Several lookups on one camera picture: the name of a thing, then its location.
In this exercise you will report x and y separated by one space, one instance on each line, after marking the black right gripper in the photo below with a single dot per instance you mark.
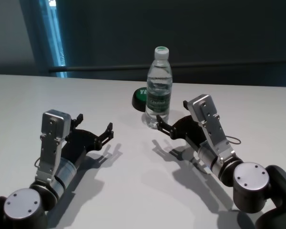
188 131

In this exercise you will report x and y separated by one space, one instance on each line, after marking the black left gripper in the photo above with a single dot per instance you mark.
81 143

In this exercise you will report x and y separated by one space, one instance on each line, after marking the clear water bottle green label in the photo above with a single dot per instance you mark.
157 105

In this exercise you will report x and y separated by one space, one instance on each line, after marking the green YES button black base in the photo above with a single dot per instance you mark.
138 100

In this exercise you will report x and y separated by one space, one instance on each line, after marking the grey horizontal handrail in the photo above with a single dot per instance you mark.
97 68

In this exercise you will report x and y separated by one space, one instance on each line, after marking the narrow window strip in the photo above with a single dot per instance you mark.
53 43

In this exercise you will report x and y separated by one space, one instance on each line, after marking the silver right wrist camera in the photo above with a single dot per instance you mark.
209 124

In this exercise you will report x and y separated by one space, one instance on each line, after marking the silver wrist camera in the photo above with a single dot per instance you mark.
209 124
53 124

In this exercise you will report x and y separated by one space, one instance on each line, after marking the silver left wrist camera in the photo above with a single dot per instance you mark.
53 124

